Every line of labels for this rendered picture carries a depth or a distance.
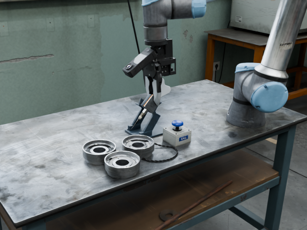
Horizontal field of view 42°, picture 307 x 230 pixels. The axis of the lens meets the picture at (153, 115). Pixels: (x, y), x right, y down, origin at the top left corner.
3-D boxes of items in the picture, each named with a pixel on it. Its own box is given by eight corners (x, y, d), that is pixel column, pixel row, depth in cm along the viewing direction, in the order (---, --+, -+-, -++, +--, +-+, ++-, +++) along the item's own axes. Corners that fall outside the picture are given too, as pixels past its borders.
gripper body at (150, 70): (176, 76, 129) (176, 39, 125) (154, 81, 125) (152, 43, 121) (163, 71, 135) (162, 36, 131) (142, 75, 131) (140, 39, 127)
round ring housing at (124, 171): (146, 168, 121) (146, 156, 119) (127, 184, 112) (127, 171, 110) (117, 159, 125) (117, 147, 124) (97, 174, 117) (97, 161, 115)
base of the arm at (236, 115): (244, 110, 166) (246, 87, 162) (273, 122, 155) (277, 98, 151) (218, 118, 158) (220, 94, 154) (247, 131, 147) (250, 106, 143)
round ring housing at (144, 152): (138, 164, 123) (138, 152, 121) (115, 153, 129) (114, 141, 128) (161, 153, 130) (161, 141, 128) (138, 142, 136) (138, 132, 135)
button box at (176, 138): (175, 147, 134) (176, 134, 132) (162, 139, 139) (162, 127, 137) (193, 141, 138) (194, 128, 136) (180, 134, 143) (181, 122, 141)
